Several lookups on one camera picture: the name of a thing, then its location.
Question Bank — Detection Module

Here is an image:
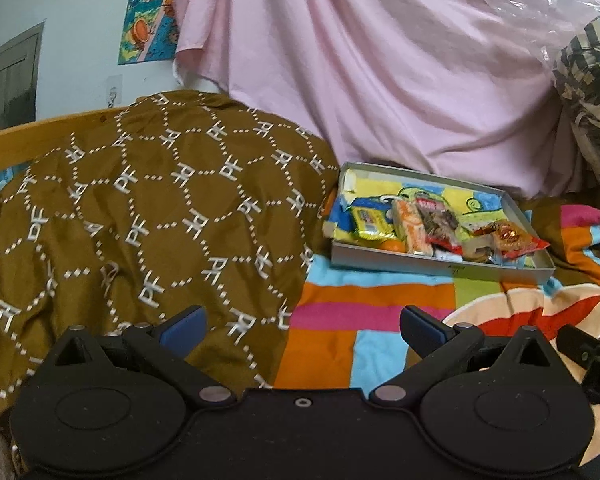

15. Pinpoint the small orange tangerine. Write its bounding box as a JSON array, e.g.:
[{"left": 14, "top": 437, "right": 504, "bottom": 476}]
[{"left": 379, "top": 240, "right": 406, "bottom": 254}]

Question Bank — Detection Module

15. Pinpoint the wooden bed headboard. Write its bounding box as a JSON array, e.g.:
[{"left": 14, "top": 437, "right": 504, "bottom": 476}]
[{"left": 0, "top": 107, "right": 125, "bottom": 171}]

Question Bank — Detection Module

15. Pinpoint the pink hanging cloth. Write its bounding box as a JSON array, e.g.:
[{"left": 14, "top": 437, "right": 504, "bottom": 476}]
[{"left": 173, "top": 0, "right": 582, "bottom": 198}]

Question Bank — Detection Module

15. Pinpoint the orange white wafer snack pack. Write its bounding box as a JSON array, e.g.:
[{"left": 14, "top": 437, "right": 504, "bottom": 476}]
[{"left": 392, "top": 198, "right": 433, "bottom": 257}]

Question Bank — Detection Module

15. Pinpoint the brown PF patterned quilt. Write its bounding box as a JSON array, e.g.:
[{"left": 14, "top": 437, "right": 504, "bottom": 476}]
[{"left": 0, "top": 91, "right": 339, "bottom": 419}]

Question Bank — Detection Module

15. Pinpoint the colourful cartoon wall poster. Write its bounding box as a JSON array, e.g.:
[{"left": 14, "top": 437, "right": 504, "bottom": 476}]
[{"left": 117, "top": 0, "right": 178, "bottom": 65}]

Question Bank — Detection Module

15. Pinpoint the white wall socket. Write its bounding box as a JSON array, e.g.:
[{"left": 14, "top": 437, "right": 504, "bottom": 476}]
[{"left": 106, "top": 75, "right": 123, "bottom": 108}]

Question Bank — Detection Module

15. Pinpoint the grey cardboard tray box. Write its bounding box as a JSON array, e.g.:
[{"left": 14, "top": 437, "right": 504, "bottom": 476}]
[{"left": 323, "top": 162, "right": 555, "bottom": 285}]

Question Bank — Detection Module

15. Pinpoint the clear pack braised meat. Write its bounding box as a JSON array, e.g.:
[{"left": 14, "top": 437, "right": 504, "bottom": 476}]
[{"left": 462, "top": 234, "right": 503, "bottom": 264}]

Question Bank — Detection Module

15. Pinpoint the colourful striped bed sheet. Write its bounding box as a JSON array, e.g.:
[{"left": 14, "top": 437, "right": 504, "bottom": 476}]
[{"left": 274, "top": 194, "right": 600, "bottom": 392}]

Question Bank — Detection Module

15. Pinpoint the yellow snack packet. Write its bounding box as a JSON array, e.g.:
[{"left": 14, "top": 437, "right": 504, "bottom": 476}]
[{"left": 349, "top": 206, "right": 397, "bottom": 244}]

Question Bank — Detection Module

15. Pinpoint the plastic bag of clothes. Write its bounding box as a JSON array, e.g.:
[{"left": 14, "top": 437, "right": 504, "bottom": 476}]
[{"left": 484, "top": 0, "right": 600, "bottom": 191}]

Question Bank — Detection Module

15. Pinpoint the red tofu skewer snack pack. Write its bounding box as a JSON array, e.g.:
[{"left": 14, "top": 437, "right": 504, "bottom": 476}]
[{"left": 472, "top": 220, "right": 550, "bottom": 260}]

